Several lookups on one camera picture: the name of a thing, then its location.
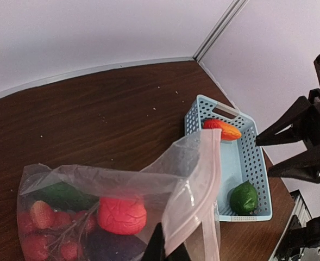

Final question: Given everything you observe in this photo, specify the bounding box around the green cucumber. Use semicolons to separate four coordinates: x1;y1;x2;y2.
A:
33;182;99;212

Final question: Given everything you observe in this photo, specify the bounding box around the front aluminium rail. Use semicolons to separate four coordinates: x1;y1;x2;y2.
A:
268;190;312;261

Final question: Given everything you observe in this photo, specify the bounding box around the orange red pepper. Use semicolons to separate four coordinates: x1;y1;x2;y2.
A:
203;119;242;141

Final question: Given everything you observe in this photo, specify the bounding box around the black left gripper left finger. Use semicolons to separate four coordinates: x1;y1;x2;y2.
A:
141;222;166;261

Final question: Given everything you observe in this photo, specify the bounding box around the green bell pepper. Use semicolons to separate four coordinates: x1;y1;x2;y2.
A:
230;181;258;215

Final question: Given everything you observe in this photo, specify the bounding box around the red peach bunch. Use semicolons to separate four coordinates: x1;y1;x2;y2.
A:
17;201;98;260

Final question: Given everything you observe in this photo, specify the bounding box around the right aluminium frame post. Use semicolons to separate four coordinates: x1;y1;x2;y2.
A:
193;0;249;63

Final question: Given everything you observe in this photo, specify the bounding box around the red tomato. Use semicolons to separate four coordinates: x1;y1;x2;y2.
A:
97;197;147;235

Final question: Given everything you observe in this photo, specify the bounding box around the dark purple eggplant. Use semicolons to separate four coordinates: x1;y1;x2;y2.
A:
85;228;147;261

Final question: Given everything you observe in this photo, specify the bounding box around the light blue plastic basket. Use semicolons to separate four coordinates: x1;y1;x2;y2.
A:
184;95;273;222

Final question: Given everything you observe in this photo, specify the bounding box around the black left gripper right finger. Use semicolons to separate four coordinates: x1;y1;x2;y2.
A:
167;243;191;261

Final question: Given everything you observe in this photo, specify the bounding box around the clear zip top bag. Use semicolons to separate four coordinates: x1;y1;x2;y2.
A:
17;129;221;260

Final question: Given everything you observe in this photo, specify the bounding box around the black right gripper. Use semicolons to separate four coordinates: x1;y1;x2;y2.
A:
255;89;320;184

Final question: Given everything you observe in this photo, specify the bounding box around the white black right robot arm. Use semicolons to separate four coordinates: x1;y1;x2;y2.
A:
255;89;320;260

